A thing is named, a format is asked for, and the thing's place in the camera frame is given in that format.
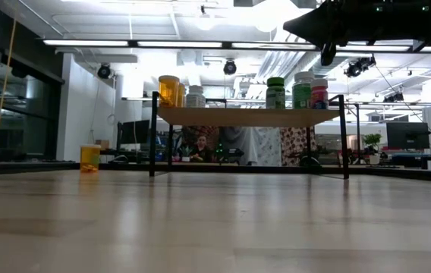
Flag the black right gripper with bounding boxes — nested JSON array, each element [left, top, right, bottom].
[[283, 0, 391, 66]]

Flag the black monitor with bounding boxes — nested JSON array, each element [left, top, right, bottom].
[[118, 119, 151, 145], [385, 121, 431, 150]]

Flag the dark red patterned curtain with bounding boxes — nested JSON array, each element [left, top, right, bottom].
[[181, 125, 220, 163]]

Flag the black ceiling spotlight cluster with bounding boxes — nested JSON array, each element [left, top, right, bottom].
[[343, 55, 377, 79], [382, 90, 405, 103]]

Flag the green plant white pot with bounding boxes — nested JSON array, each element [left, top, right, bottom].
[[362, 132, 384, 165]]

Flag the red white floral curtain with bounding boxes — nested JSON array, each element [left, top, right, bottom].
[[280, 127, 317, 167]]

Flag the person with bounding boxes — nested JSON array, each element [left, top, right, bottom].
[[190, 135, 213, 163]]

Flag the black aluminium table frame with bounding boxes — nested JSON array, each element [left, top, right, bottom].
[[0, 37, 431, 185]]

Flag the pink medicine bottle white cap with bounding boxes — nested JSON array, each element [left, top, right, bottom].
[[310, 78, 329, 110]]

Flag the large green label bottle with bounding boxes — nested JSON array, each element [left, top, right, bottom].
[[291, 71, 315, 110]]

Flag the green cap medicine bottle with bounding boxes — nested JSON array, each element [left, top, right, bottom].
[[266, 77, 286, 110]]

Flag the wooden shelf black metal legs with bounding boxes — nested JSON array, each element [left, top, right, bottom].
[[148, 90, 351, 180]]

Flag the grey curtain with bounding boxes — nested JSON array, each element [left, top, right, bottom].
[[222, 126, 259, 166]]

